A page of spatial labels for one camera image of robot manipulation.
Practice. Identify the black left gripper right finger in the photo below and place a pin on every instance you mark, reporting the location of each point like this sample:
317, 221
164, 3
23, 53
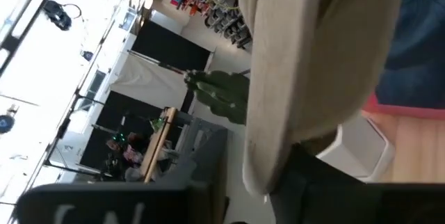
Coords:
330, 199

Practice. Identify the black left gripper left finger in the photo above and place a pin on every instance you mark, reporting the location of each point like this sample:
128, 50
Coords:
104, 206

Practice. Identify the tan baseball cap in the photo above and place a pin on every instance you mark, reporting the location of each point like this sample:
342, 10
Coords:
295, 60

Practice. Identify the blue denim cap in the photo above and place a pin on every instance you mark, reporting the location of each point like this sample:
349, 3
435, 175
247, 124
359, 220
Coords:
417, 60

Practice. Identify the white faceted plant pot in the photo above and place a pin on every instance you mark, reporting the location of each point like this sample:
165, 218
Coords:
361, 151

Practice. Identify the pink red plastic tray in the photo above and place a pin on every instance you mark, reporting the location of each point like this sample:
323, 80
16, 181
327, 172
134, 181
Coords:
400, 112

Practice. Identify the white fabric screen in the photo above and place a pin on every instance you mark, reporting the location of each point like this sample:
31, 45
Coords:
149, 81

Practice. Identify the green cactus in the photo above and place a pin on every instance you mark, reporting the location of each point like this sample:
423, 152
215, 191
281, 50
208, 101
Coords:
222, 95

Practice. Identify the grey storage bin shelf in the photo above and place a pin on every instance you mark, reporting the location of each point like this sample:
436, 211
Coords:
226, 22

